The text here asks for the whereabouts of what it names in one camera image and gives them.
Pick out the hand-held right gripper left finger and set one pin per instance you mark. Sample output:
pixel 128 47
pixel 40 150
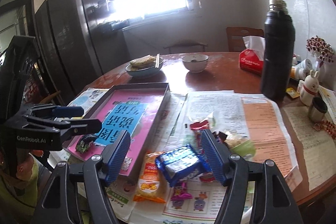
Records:
pixel 119 155

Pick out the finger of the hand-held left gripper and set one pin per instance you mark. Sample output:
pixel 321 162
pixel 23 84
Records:
pixel 68 111
pixel 86 127

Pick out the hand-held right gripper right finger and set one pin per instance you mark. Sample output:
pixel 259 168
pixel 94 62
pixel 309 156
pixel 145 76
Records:
pixel 210 155

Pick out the green pea snack packet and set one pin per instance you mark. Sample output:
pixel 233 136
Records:
pixel 84 145

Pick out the blue cookie packet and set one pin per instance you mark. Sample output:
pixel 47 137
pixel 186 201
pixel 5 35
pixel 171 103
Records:
pixel 181 161

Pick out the red cartoon snack packet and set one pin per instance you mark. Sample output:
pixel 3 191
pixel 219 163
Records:
pixel 199 125

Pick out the orange bread packet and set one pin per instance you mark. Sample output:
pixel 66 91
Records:
pixel 149 182

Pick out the grey box with pink lining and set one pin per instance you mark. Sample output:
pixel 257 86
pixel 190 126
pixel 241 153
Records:
pixel 126 113

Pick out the person's left hand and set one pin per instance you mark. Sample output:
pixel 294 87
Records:
pixel 25 165

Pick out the light wooden chair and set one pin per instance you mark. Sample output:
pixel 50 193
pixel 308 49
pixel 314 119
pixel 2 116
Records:
pixel 53 96

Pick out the colourful children's newspaper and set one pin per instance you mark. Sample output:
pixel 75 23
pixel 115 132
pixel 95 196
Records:
pixel 86 96

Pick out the newspaper with orange panel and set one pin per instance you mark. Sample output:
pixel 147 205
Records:
pixel 223 106

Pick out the person's green clothing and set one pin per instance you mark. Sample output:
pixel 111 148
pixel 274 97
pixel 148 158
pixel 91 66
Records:
pixel 15 195

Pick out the blue bowl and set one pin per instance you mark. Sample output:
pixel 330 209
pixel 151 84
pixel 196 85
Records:
pixel 144 72

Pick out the dark refrigerator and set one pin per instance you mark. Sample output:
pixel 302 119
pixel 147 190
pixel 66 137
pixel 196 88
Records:
pixel 71 29

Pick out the stack of flat pancakes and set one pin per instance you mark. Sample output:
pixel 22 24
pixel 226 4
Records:
pixel 141 61

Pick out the white bowl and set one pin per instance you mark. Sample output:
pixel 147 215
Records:
pixel 195 65

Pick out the pair of chopsticks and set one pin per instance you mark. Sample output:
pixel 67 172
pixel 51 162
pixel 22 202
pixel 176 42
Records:
pixel 157 60

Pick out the red tissue pack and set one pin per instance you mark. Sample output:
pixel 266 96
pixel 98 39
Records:
pixel 249 61

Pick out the small yellow packet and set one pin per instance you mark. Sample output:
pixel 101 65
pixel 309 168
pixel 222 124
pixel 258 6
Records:
pixel 292 92

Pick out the beige paper sheet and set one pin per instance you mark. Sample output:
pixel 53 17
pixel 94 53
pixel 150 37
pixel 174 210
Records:
pixel 315 155

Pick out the glass door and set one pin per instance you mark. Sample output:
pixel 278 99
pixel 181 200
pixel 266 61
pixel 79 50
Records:
pixel 15 14

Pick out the dark low-backed chair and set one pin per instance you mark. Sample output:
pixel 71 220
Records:
pixel 183 45

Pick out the metal cup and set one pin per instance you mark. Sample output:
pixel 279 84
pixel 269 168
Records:
pixel 316 109

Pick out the wooden chair with slatted back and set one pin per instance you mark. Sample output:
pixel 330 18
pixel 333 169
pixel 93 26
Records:
pixel 236 40

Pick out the white bottle with orange label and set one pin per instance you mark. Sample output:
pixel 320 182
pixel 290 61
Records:
pixel 295 72

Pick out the white rabbit figurine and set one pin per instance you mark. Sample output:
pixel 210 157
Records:
pixel 308 87

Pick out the black thermos flask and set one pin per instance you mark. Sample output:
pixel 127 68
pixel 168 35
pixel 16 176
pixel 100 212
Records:
pixel 278 56

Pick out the red bead ornament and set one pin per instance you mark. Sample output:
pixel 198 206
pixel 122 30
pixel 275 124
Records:
pixel 328 127

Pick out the yellow booklet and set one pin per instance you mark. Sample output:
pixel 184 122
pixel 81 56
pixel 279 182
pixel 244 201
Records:
pixel 329 100

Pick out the white jar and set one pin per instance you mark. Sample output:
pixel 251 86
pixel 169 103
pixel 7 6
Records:
pixel 307 65

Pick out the red and white bouquet ornament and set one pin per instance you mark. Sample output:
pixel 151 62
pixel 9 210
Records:
pixel 320 47

